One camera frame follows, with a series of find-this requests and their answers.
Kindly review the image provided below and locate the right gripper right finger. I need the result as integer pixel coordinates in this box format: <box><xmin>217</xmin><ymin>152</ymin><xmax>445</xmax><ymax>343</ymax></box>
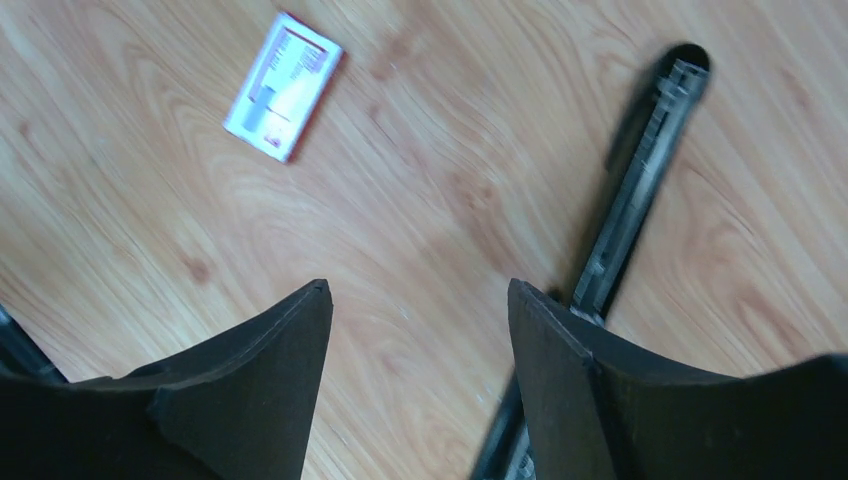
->
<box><xmin>508</xmin><ymin>280</ymin><xmax>847</xmax><ymax>479</ymax></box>

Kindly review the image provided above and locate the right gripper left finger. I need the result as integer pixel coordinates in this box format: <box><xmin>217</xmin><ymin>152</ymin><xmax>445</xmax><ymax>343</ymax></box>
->
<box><xmin>1</xmin><ymin>279</ymin><xmax>333</xmax><ymax>479</ymax></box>

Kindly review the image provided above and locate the red white staple box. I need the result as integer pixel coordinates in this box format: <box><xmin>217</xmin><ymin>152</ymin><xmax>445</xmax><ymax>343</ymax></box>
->
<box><xmin>223</xmin><ymin>12</ymin><xmax>344</xmax><ymax>163</ymax></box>

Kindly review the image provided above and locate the black stapler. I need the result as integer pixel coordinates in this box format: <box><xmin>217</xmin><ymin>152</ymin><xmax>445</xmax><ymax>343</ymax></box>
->
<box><xmin>471</xmin><ymin>42</ymin><xmax>711</xmax><ymax>479</ymax></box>

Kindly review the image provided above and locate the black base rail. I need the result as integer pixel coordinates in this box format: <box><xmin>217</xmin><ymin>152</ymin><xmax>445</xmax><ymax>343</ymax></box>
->
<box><xmin>1</xmin><ymin>307</ymin><xmax>68</xmax><ymax>384</ymax></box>

